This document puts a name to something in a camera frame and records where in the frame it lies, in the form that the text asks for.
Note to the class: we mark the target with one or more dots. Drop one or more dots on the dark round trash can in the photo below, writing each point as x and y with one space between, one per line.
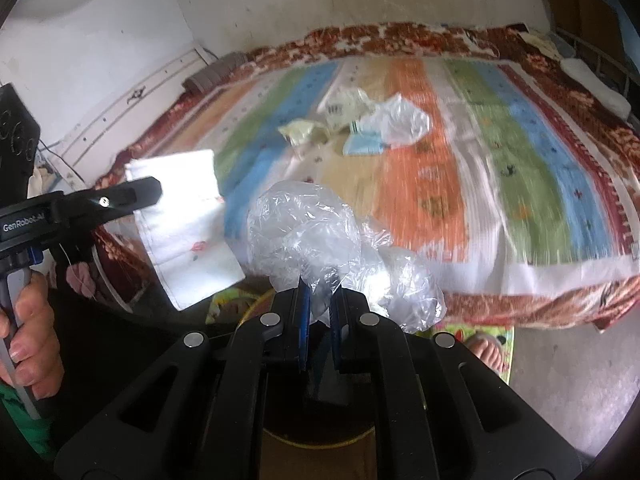
314 420

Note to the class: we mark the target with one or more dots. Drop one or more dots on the pale yellow wrapper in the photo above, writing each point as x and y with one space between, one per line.
300 132

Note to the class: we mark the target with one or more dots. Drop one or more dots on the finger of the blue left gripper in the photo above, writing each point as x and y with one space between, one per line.
34 255

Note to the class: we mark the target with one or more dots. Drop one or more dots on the clear plastic bag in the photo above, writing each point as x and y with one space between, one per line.
304 232

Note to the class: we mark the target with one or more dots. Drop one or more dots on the person's foot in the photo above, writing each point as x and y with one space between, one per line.
488 349

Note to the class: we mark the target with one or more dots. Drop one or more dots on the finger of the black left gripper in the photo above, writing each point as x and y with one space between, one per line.
124 199

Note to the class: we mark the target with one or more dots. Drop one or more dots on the person's left hand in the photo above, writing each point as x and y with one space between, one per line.
35 349

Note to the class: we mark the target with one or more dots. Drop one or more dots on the white printed wrapper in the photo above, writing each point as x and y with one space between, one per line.
344 106

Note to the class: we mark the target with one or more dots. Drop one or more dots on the white headboard panel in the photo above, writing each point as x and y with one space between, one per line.
90 148

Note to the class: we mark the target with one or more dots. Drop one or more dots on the white plastic bag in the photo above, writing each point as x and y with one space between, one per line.
396 122

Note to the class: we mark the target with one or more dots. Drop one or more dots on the metal bed frame rail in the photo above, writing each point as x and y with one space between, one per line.
619 77

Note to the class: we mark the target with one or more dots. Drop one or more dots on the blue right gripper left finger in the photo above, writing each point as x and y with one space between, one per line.
302 319

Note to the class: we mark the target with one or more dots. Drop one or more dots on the blue white mask packet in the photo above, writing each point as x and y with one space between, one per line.
364 144

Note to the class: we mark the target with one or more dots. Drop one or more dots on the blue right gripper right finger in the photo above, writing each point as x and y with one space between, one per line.
339 326

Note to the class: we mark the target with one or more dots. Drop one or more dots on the grey folded cloth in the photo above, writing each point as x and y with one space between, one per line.
214 74

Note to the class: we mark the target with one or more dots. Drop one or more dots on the white rolled towel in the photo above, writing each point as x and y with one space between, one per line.
613 101

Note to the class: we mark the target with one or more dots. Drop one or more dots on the striped colourful bed mat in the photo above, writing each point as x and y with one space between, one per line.
517 189

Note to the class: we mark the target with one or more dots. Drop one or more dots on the red floral blanket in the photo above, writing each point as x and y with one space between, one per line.
601 305

